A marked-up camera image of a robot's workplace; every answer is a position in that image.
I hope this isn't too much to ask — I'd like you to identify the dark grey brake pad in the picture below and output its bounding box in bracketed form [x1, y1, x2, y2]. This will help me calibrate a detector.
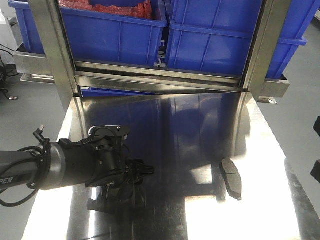
[219, 157, 243, 201]

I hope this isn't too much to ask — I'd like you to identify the blue plastic bin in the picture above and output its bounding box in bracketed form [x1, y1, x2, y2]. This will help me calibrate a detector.
[8, 0, 168, 67]
[165, 0, 320, 79]

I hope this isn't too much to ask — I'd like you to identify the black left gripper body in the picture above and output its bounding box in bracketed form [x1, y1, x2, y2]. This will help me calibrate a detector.
[85, 139, 140, 188]

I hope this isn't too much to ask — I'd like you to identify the blue plastic bin right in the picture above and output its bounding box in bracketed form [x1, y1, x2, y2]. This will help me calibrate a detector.
[165, 0, 320, 79]

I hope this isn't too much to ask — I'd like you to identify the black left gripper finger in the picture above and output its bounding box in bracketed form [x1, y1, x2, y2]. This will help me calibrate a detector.
[132, 159, 154, 178]

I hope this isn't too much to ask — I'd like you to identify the red bubble wrap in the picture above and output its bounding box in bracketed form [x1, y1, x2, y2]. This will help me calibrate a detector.
[58, 0, 153, 20]

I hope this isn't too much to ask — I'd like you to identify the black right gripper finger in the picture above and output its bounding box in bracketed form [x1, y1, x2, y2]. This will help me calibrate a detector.
[310, 160, 320, 183]
[313, 116, 320, 136]

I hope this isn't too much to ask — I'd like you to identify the stainless steel rack frame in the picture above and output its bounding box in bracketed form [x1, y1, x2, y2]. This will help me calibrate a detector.
[15, 0, 291, 109]

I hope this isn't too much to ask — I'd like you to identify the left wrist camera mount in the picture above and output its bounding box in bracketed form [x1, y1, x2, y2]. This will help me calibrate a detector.
[88, 125, 131, 150]

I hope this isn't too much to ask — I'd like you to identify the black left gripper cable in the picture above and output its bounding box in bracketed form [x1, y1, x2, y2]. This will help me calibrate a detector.
[0, 126, 51, 207]

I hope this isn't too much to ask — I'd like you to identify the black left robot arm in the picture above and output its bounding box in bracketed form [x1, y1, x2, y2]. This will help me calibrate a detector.
[0, 138, 154, 190]

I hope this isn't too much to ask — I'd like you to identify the blue plastic bin left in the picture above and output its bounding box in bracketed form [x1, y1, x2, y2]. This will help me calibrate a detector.
[8, 0, 168, 67]

